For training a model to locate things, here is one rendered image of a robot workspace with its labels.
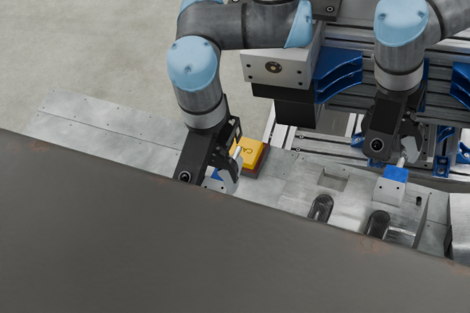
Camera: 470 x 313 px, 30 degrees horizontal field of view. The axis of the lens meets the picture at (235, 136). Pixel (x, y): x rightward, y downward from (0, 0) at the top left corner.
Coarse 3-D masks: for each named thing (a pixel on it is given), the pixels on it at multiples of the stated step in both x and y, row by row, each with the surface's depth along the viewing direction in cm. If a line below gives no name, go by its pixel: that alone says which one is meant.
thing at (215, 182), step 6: (234, 150) 167; (240, 150) 167; (234, 156) 165; (216, 168) 163; (216, 174) 163; (204, 180) 161; (210, 180) 160; (216, 180) 160; (222, 180) 162; (204, 186) 160; (210, 186) 160; (216, 186) 160; (222, 186) 159; (222, 192) 159; (228, 192) 160
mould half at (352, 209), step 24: (312, 168) 167; (288, 192) 165; (312, 192) 164; (336, 192) 164; (360, 192) 163; (408, 192) 162; (336, 216) 161; (360, 216) 160; (408, 216) 159; (408, 240) 156
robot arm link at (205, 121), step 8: (224, 104) 142; (184, 112) 141; (208, 112) 145; (216, 112) 141; (224, 112) 143; (184, 120) 144; (192, 120) 141; (200, 120) 141; (208, 120) 141; (216, 120) 142; (200, 128) 142
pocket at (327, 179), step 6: (324, 168) 167; (324, 174) 169; (330, 174) 168; (336, 174) 168; (318, 180) 166; (324, 180) 169; (330, 180) 168; (336, 180) 168; (342, 180) 168; (324, 186) 168; (330, 186) 168; (336, 186) 168; (342, 186) 167
